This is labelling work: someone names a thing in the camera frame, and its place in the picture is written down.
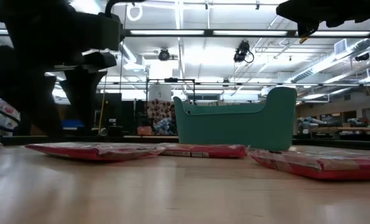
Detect teal plastic basket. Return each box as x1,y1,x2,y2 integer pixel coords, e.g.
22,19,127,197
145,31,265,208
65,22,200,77
173,86,298,152

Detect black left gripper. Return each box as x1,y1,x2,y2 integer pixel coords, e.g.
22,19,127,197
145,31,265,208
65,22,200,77
0,0,124,138

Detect left gripper cable loop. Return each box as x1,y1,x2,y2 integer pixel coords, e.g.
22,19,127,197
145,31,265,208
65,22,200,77
104,0,147,18

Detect round black ceiling camera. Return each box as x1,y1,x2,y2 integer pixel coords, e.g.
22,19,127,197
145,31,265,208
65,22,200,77
158,48,171,62

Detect yellow pole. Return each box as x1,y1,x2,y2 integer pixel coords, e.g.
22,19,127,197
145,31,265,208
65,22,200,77
98,74,108,131

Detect black background frame rig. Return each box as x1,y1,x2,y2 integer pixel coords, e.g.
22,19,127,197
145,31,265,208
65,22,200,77
146,77,197,105

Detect blue box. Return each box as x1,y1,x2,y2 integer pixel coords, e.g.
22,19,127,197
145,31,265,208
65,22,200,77
62,119,85,130

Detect black overhead beam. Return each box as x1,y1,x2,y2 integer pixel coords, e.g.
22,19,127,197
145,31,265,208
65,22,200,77
122,29,370,39

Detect white red printed bag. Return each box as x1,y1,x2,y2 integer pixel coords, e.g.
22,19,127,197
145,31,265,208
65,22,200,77
0,98,21,137

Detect red patterned cloth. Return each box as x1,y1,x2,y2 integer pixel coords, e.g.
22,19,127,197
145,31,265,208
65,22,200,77
146,98,175,123

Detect white air vent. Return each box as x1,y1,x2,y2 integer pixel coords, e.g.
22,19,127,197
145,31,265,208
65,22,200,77
333,39,348,55

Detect white cable loop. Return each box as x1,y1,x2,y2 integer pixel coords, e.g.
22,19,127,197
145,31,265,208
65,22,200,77
126,2,144,22

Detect orange box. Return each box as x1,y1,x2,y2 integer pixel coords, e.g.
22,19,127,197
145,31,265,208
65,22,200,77
137,126,154,136

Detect black ceiling camera with cable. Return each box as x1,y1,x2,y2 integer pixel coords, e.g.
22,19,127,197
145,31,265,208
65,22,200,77
233,40,255,64

